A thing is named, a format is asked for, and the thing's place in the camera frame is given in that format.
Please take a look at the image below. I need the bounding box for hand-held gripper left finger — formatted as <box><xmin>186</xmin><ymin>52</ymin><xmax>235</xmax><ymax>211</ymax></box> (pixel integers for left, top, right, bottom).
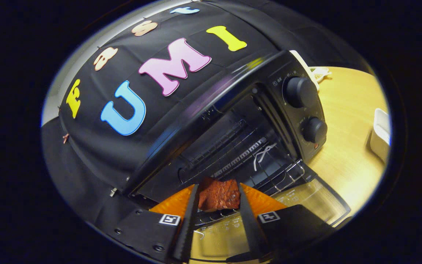
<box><xmin>107</xmin><ymin>183</ymin><xmax>200</xmax><ymax>264</ymax></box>

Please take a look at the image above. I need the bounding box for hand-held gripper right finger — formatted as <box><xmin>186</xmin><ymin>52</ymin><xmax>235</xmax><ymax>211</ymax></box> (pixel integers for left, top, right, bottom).
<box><xmin>237</xmin><ymin>182</ymin><xmax>335</xmax><ymax>259</ymax></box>

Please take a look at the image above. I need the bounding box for brown meat piece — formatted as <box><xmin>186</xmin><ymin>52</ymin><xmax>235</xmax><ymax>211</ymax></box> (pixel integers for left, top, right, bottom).
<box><xmin>197</xmin><ymin>178</ymin><xmax>241</xmax><ymax>212</ymax></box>

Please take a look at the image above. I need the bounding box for black toaster oven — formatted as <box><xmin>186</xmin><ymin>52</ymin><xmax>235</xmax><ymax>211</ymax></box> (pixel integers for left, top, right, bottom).
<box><xmin>123</xmin><ymin>49</ymin><xmax>351</xmax><ymax>261</ymax></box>

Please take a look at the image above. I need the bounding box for white pop-up toaster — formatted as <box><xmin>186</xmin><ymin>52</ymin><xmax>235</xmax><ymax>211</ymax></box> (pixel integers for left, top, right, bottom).
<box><xmin>290</xmin><ymin>50</ymin><xmax>320</xmax><ymax>92</ymax></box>

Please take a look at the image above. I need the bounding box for white foam tray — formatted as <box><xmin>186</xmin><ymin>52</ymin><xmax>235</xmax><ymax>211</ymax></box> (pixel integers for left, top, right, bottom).
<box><xmin>370</xmin><ymin>108</ymin><xmax>392</xmax><ymax>164</ymax></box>

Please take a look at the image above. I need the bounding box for white divided dish with beans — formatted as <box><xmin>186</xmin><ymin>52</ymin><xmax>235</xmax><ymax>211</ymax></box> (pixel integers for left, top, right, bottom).
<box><xmin>309</xmin><ymin>67</ymin><xmax>332</xmax><ymax>83</ymax></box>

